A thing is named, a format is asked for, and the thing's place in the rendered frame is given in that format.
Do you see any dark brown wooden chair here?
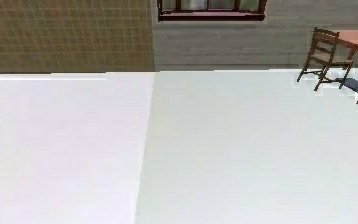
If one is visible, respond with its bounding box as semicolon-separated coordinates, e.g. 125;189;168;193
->
296;27;355;92

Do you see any dark red framed window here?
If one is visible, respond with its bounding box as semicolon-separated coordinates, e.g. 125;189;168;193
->
156;0;268;23

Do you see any reddish brown wooden table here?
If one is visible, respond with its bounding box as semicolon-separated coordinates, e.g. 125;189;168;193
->
332;29;358;106

